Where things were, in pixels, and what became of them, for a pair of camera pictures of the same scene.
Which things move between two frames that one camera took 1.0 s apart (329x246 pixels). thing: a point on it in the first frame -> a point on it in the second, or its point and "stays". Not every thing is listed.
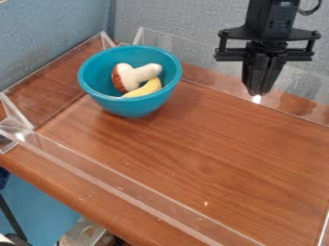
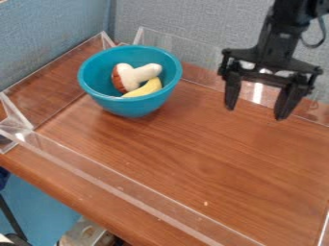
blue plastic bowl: [96, 77] stays
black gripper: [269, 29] -> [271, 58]
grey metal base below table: [86, 233] stays
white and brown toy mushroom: [128, 77] stays
